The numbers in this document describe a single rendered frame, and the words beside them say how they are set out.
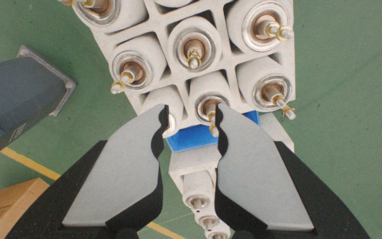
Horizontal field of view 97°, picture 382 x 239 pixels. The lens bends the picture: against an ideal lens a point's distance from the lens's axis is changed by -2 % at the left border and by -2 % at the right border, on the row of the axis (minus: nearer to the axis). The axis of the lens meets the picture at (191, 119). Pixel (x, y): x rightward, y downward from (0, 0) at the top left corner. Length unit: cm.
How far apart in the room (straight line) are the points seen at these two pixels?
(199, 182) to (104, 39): 45
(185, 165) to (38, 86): 49
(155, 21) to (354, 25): 56
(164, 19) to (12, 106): 42
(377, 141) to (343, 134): 16
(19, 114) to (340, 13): 89
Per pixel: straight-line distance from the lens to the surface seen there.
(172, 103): 38
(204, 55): 32
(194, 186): 56
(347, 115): 87
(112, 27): 35
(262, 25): 31
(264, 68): 36
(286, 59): 44
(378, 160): 115
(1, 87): 63
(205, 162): 57
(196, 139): 62
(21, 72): 69
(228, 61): 40
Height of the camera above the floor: 57
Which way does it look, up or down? 57 degrees down
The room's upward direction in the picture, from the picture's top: 177 degrees counter-clockwise
